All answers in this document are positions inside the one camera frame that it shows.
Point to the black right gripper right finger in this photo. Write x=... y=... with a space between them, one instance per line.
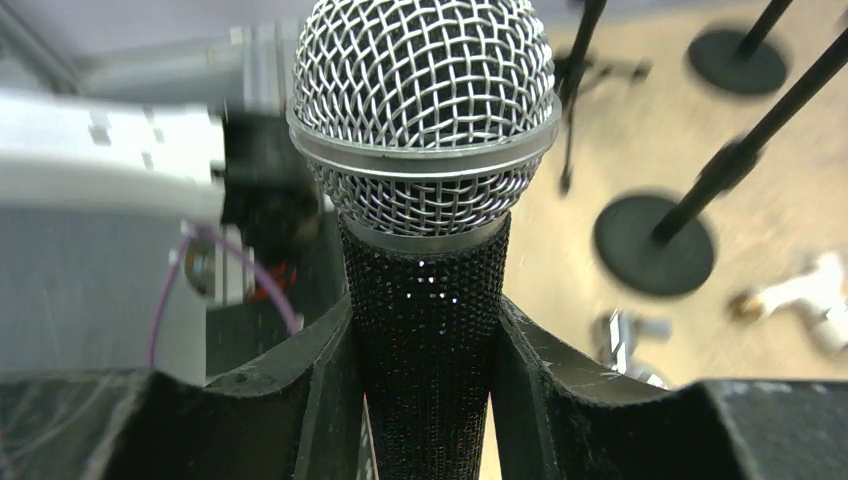
x=560 y=415

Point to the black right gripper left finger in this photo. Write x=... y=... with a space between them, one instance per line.
x=294 y=412

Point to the black round-base stand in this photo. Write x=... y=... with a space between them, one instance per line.
x=741 y=62
x=659 y=247

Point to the white plastic faucet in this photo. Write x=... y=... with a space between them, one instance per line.
x=817 y=292

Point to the black speckled microphone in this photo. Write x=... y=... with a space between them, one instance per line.
x=424 y=122

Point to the black tripod microphone stand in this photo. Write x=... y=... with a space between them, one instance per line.
x=570 y=69

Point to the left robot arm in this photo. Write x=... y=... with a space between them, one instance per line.
x=187 y=161

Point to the chrome metal faucet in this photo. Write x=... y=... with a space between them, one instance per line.
x=618 y=333

